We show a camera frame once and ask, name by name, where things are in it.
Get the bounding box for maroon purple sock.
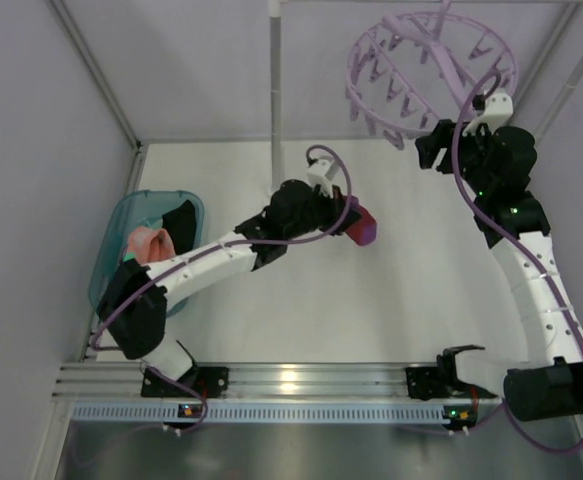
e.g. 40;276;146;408
345;196;377;247

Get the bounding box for lilac round clip hanger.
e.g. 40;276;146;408
345;2;518;149

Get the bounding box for pink patterned sock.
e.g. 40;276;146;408
123;226;176;265

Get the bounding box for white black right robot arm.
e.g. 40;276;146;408
415;120;583;421

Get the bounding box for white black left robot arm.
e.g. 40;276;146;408
96;180;369;395

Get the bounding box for teal transparent plastic bin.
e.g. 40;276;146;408
88;190;205;307

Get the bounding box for white grey rack pole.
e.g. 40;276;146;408
267;0;284;192

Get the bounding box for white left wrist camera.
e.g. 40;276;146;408
307;158;340;197

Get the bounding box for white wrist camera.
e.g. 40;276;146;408
462;90;514;137
307;158;340;197

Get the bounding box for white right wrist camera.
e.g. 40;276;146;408
462;90;514;137

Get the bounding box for grey slotted cable duct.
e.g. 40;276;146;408
72;402;472;425

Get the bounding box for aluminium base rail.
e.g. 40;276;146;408
53;363;512;400

